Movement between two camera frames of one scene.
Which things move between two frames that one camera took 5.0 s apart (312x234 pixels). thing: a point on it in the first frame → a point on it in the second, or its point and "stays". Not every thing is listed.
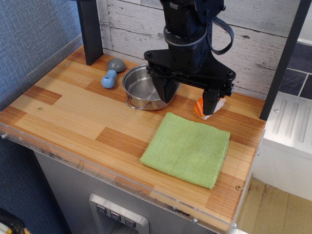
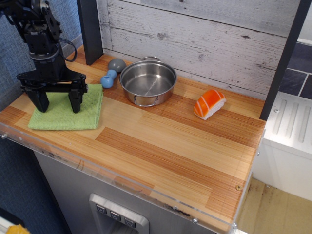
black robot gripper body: [192, 64] → [51, 75]
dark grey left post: [90, 30] stays
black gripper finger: [210, 97] → [75, 97]
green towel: [189, 149] → [61, 114]
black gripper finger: [166, 87] → [40, 99]
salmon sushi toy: [199, 110] stays
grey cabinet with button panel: [90, 204] stays
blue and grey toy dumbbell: [115, 65] stays
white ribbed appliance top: [284, 159] stays
